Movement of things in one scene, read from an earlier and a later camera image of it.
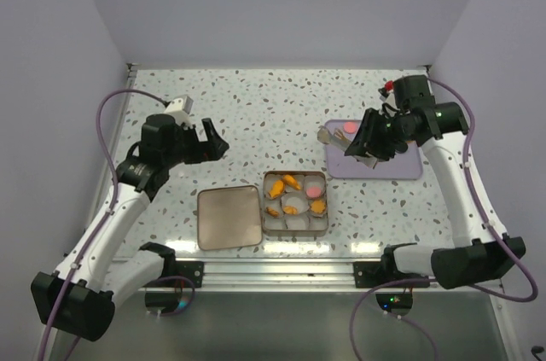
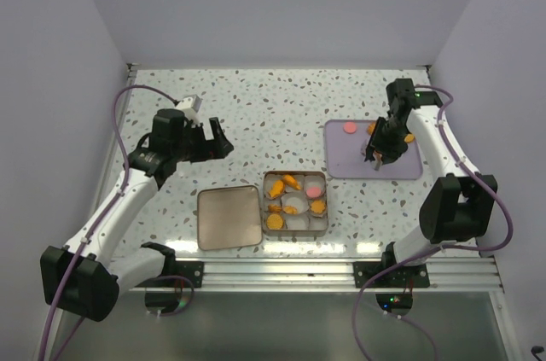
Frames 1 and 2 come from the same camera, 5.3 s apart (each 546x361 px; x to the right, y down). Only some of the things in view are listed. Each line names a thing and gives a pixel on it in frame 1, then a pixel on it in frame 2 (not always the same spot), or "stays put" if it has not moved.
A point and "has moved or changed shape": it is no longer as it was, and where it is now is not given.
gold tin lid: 229,218 stays put
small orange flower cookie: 272,212 has moved or changed shape
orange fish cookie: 276,189 stays put
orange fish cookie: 289,180 stays put
